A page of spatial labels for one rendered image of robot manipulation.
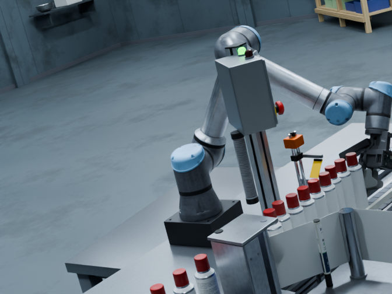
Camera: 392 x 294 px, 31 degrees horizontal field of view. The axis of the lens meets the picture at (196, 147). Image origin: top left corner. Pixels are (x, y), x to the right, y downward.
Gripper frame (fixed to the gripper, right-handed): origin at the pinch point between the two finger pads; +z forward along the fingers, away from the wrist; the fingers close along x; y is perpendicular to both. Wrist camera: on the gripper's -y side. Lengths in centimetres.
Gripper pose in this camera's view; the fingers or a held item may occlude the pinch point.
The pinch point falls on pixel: (363, 193)
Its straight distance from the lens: 231.5
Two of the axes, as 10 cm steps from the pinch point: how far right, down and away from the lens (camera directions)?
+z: -1.3, 9.9, -0.9
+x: 7.0, 1.5, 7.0
